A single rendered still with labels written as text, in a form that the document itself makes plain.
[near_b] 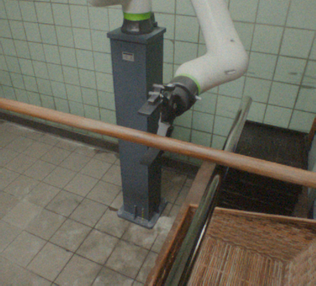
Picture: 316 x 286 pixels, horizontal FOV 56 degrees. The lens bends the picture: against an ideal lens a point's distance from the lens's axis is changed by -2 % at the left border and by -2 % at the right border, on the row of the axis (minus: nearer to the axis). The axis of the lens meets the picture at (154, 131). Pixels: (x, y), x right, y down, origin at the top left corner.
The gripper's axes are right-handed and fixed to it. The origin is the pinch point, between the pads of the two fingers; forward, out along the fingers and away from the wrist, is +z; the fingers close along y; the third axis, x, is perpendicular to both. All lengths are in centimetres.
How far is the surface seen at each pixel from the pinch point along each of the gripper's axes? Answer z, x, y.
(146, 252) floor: -45, 22, 119
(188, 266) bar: 24.8, -18.1, 2.0
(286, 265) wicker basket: -24, -44, 60
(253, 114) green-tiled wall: -122, -17, 57
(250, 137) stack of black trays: -54, -21, 29
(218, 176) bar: 4.1, -17.7, 1.7
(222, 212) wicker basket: -25, -17, 44
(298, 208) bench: -56, -47, 61
